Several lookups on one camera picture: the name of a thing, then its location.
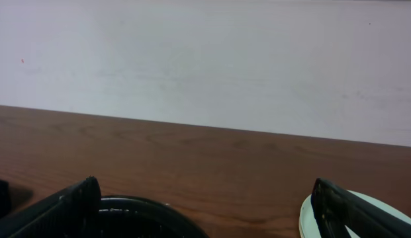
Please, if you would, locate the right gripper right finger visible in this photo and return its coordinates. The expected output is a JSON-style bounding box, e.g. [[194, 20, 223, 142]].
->
[[310, 178, 411, 238]]

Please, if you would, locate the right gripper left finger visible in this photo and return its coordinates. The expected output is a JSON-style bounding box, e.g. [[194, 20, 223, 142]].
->
[[0, 177, 101, 238]]

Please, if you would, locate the light blue plate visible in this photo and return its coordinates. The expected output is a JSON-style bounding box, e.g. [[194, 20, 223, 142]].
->
[[298, 190, 411, 238]]

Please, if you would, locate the black round tray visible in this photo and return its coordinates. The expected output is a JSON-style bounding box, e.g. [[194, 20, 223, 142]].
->
[[85, 196, 208, 238]]

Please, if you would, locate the black rectangular tray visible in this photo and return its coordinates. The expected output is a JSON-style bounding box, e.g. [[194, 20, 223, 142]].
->
[[0, 180, 12, 219]]

